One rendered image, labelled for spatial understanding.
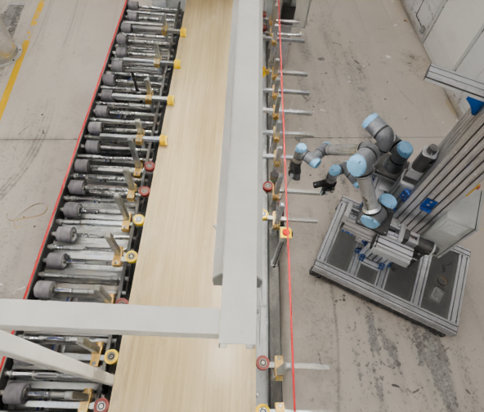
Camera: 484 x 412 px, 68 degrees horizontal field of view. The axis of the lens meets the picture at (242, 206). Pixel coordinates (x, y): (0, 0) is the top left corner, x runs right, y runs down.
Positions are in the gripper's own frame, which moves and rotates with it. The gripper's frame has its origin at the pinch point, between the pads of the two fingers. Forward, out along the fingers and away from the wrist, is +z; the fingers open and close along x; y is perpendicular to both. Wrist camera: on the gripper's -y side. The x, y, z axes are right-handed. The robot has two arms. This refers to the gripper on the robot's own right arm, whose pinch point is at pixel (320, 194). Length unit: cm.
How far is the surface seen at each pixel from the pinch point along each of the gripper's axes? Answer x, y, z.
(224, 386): -138, -68, -7
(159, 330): -139, -84, -163
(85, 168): 11, -185, 0
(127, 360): -127, -125, -7
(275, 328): -101, -36, 13
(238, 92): -74, -71, -163
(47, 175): 58, -261, 83
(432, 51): 300, 204, 73
